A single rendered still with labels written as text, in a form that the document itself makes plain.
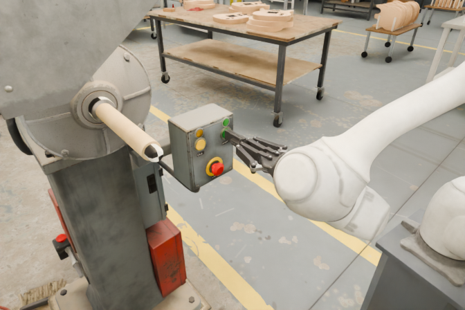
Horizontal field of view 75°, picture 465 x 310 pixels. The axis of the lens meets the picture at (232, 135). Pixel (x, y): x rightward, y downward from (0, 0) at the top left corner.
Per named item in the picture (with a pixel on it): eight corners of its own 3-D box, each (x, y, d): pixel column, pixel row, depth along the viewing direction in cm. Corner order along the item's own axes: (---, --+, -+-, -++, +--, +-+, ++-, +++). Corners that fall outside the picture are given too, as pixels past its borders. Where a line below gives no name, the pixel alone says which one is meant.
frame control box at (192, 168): (139, 176, 102) (124, 107, 89) (192, 153, 114) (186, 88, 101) (179, 217, 86) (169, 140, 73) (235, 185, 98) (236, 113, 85)
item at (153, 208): (126, 209, 117) (92, 73, 89) (150, 196, 123) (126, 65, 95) (144, 232, 107) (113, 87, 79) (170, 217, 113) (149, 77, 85)
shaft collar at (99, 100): (90, 122, 59) (85, 99, 56) (113, 114, 61) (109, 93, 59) (95, 125, 57) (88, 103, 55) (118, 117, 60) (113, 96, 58)
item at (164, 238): (135, 259, 138) (119, 199, 119) (159, 244, 145) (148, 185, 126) (163, 299, 122) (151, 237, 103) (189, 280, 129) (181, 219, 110)
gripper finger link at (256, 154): (272, 169, 75) (269, 171, 74) (241, 150, 82) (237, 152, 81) (274, 156, 73) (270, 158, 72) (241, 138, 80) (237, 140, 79)
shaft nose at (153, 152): (145, 160, 46) (142, 147, 45) (159, 154, 47) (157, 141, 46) (151, 166, 45) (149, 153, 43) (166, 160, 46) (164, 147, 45)
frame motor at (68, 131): (7, 115, 84) (-34, 16, 71) (104, 90, 100) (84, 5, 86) (49, 188, 58) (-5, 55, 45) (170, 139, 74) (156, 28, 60)
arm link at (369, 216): (334, 169, 71) (314, 154, 60) (403, 205, 61) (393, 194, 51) (311, 210, 71) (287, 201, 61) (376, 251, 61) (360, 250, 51)
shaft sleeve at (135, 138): (97, 121, 57) (93, 106, 56) (114, 115, 59) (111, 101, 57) (143, 163, 46) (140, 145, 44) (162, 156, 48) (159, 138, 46)
